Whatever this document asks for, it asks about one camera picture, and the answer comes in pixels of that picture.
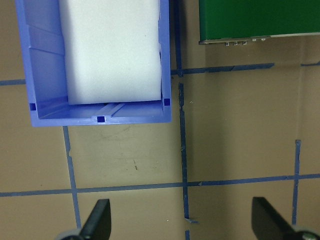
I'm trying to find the blue plastic storage bin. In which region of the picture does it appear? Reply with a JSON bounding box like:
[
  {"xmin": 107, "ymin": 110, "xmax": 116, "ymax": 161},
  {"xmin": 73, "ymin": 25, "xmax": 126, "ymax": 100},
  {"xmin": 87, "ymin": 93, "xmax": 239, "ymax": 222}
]
[{"xmin": 14, "ymin": 0, "xmax": 173, "ymax": 128}]

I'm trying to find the green belt conveyor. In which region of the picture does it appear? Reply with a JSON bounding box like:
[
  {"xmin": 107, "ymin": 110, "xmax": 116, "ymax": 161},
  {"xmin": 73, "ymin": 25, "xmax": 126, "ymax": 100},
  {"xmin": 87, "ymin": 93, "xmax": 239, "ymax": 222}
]
[{"xmin": 198, "ymin": 0, "xmax": 320, "ymax": 48}]

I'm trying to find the white foam pad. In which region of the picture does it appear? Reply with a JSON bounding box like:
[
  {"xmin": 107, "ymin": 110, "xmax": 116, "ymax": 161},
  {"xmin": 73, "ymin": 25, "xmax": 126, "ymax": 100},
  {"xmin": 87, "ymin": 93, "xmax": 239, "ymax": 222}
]
[{"xmin": 58, "ymin": 0, "xmax": 162, "ymax": 105}]

